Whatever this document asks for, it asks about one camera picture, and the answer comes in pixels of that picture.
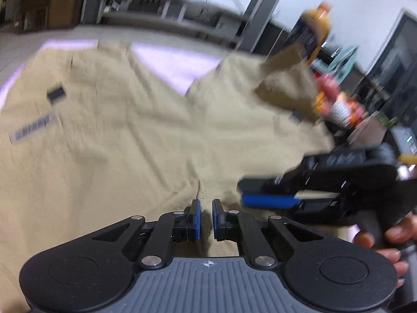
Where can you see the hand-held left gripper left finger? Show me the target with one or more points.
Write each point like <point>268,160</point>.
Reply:
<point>195,217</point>

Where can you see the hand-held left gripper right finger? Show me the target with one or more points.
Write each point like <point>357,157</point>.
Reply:
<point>216,218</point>

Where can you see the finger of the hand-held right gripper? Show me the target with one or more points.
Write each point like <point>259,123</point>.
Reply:
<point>260,186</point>
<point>267,200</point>

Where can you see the khaki pants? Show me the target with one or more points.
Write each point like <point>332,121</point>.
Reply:
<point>130,143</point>

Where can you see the person's right hand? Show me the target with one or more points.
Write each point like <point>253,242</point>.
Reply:
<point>399,233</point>

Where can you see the dark glass door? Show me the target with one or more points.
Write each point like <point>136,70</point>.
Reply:
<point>395,68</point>

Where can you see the purple blanket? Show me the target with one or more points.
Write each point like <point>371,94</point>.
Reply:
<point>169,65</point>

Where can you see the grey pillar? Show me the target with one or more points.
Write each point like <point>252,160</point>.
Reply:
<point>260,16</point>

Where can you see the metal shelf rack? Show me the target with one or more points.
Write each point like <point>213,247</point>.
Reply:
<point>169,0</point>

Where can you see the wooden cabinet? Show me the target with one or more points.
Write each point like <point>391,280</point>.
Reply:
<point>55,3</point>

